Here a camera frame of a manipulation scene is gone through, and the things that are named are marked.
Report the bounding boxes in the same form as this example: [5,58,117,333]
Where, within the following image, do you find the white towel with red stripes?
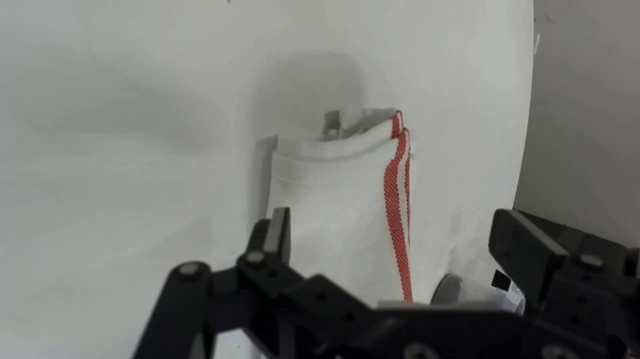
[257,108,528,315]

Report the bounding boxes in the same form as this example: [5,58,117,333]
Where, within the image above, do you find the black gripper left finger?
[131,205,377,359]

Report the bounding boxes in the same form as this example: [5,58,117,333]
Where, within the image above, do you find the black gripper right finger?
[488,207,640,359]

